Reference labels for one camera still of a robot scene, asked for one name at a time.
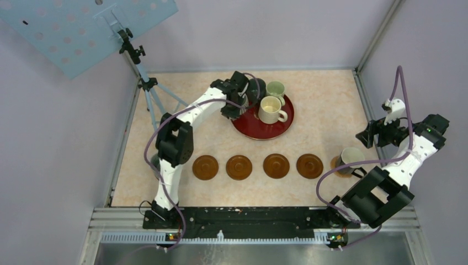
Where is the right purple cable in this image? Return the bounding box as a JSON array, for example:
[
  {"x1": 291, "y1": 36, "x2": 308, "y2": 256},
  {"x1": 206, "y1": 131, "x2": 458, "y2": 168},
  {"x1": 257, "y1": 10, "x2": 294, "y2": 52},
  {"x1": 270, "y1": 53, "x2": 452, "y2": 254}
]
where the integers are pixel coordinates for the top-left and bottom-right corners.
[{"x1": 316, "y1": 66, "x2": 414, "y2": 252}]

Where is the light blue tripod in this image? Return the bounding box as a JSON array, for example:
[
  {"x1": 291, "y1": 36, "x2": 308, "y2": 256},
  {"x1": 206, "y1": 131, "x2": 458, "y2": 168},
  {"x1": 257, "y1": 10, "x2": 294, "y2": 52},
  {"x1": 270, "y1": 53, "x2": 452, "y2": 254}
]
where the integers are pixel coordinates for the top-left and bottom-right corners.
[{"x1": 118, "y1": 28, "x2": 188, "y2": 130}]

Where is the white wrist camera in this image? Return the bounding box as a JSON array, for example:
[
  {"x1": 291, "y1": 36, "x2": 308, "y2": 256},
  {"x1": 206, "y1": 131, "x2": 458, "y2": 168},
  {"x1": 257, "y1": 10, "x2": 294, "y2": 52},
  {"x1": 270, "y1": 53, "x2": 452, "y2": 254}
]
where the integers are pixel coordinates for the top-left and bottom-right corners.
[
  {"x1": 382, "y1": 98, "x2": 406, "y2": 125},
  {"x1": 238, "y1": 86, "x2": 249, "y2": 108}
]

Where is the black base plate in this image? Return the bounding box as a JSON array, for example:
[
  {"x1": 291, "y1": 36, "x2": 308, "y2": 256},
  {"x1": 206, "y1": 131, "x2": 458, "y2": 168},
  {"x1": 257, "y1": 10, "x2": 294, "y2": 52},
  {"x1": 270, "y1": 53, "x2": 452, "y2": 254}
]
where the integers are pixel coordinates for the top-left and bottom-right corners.
[{"x1": 142, "y1": 206, "x2": 360, "y2": 239}]

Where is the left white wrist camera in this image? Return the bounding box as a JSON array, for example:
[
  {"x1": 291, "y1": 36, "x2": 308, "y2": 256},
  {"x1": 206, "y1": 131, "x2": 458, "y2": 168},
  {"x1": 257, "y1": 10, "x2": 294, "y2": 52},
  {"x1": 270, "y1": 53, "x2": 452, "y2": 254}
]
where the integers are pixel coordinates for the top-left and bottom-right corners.
[{"x1": 238, "y1": 86, "x2": 249, "y2": 108}]

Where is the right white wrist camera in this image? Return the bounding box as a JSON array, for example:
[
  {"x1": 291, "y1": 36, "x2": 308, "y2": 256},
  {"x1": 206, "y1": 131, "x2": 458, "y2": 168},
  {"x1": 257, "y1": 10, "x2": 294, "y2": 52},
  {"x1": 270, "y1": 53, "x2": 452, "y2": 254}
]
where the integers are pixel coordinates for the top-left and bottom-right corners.
[{"x1": 382, "y1": 98, "x2": 406, "y2": 125}]

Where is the brown wooden coaster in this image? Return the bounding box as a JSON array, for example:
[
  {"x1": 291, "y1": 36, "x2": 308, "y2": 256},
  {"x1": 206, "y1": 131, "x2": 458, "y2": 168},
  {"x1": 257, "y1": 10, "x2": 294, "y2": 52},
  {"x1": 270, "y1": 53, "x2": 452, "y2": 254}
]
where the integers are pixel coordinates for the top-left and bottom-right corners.
[
  {"x1": 192, "y1": 155, "x2": 219, "y2": 181},
  {"x1": 263, "y1": 153, "x2": 290, "y2": 179},
  {"x1": 226, "y1": 155, "x2": 253, "y2": 181},
  {"x1": 296, "y1": 153, "x2": 324, "y2": 179}
]

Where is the red round tray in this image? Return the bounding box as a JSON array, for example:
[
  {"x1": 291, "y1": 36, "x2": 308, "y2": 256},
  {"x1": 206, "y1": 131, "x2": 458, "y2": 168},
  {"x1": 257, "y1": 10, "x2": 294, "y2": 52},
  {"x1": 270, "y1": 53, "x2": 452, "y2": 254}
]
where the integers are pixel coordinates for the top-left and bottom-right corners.
[{"x1": 231, "y1": 96, "x2": 295, "y2": 140}]

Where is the light green cup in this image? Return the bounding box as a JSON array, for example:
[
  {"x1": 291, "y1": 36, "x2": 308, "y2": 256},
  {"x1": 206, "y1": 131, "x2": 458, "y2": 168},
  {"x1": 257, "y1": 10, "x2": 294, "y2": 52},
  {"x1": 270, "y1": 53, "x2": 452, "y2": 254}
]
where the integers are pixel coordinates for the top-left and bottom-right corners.
[{"x1": 265, "y1": 81, "x2": 285, "y2": 106}]

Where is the cream yellow mug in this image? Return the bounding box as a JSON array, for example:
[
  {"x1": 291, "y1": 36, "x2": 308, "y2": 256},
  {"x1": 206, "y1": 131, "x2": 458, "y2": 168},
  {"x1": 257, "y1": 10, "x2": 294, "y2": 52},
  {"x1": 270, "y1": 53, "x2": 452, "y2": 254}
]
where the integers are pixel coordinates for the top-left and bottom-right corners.
[{"x1": 258, "y1": 96, "x2": 288, "y2": 124}]

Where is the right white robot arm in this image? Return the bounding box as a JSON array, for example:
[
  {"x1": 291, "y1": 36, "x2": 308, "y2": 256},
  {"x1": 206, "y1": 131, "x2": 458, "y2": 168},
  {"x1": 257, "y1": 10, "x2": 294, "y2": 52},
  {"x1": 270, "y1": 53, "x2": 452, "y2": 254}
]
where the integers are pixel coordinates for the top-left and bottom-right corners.
[{"x1": 331, "y1": 114, "x2": 449, "y2": 228}]

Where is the dark green cup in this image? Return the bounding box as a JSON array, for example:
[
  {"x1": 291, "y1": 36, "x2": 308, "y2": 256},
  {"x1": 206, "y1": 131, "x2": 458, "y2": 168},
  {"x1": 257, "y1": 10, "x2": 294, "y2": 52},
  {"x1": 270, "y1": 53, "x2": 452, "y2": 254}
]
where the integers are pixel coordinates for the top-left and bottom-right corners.
[{"x1": 246, "y1": 78, "x2": 266, "y2": 104}]

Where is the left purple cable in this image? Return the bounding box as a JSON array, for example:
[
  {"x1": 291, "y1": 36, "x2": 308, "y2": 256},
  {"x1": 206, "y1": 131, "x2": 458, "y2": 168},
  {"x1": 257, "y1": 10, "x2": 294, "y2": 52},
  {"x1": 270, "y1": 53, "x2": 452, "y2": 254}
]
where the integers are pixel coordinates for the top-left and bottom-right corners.
[{"x1": 143, "y1": 72, "x2": 261, "y2": 253}]

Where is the grey blue mug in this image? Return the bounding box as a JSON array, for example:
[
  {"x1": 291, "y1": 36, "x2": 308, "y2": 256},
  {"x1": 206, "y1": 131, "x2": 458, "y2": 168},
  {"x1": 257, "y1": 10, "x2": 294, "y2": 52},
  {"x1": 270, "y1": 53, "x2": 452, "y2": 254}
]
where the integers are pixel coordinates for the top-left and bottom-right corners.
[{"x1": 150, "y1": 154, "x2": 161, "y2": 179}]

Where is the aluminium frame rail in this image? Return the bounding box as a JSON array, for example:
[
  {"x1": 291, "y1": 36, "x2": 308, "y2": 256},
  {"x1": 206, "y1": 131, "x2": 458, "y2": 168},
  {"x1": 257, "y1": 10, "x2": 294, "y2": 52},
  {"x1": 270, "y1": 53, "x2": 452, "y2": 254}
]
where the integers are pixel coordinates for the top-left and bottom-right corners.
[{"x1": 79, "y1": 206, "x2": 434, "y2": 264}]

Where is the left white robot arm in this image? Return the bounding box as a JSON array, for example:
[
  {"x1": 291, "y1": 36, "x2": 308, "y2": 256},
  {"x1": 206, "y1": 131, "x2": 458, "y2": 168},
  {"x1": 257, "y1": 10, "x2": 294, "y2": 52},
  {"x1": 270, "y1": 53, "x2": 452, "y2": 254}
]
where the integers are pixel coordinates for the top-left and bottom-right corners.
[{"x1": 150, "y1": 71, "x2": 249, "y2": 228}]

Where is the blue perforated board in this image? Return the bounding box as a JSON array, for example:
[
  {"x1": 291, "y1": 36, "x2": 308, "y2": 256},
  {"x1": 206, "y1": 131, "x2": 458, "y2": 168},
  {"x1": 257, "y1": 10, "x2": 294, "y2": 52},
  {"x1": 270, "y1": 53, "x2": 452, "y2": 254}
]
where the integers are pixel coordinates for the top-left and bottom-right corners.
[{"x1": 1, "y1": 0, "x2": 178, "y2": 79}]

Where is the purple cable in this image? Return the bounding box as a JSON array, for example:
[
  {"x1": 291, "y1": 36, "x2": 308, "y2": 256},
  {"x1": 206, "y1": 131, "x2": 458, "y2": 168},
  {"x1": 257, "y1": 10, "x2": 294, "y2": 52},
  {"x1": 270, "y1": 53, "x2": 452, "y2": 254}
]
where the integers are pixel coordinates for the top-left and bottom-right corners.
[
  {"x1": 316, "y1": 66, "x2": 414, "y2": 252},
  {"x1": 143, "y1": 72, "x2": 261, "y2": 253}
]

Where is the black cup white inside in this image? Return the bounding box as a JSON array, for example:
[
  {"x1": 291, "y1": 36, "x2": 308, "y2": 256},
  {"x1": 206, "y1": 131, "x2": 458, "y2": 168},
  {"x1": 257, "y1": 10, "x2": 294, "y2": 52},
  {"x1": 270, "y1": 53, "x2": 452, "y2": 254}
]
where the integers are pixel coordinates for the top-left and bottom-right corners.
[{"x1": 335, "y1": 147, "x2": 365, "y2": 175}]

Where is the light woven coaster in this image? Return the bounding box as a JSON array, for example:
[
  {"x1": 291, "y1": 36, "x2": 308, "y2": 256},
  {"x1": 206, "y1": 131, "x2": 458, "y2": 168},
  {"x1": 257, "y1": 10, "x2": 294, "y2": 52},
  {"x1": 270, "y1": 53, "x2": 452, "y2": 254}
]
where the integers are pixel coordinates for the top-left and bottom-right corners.
[{"x1": 330, "y1": 156, "x2": 354, "y2": 179}]

